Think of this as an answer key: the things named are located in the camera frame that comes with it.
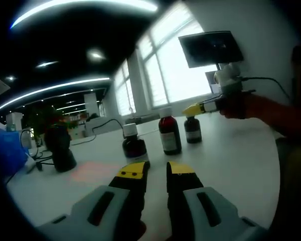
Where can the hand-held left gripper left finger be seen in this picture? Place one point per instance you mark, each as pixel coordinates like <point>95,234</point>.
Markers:
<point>108,208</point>

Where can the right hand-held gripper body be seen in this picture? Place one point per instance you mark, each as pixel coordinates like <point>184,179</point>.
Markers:
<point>229,85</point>

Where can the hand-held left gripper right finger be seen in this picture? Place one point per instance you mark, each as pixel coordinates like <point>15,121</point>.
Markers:
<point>188,208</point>

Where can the small dark medicine bottle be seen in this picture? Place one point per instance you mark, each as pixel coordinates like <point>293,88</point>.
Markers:
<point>192,130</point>
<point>134,148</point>

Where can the tall red medicine bottle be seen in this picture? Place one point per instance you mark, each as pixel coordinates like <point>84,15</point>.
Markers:
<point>169,135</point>

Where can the person's right hand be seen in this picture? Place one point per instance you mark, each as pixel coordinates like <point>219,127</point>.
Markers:
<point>235,108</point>

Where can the open laptop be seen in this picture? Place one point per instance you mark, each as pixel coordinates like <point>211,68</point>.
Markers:
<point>210,80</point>

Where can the black monitor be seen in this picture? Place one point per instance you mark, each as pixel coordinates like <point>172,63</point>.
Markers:
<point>210,47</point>

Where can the steel sink with faucet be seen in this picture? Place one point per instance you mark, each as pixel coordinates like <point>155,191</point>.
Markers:
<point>145,116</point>

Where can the white table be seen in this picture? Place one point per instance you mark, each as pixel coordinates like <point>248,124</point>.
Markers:
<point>228,163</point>

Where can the black barcode scanner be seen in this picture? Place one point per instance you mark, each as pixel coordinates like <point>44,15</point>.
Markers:
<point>60,150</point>

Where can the small white device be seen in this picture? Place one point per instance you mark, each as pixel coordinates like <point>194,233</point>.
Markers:
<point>31,163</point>

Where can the green potted plant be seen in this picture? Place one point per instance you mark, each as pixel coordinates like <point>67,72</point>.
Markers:
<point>40,120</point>

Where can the ceiling light strip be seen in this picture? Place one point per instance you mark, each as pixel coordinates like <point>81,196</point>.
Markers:
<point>52,89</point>

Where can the long curved ceiling light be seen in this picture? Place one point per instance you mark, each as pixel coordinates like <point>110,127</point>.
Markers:
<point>77,7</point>

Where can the ceiling air vent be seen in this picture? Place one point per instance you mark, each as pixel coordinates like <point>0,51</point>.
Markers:
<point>1,86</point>

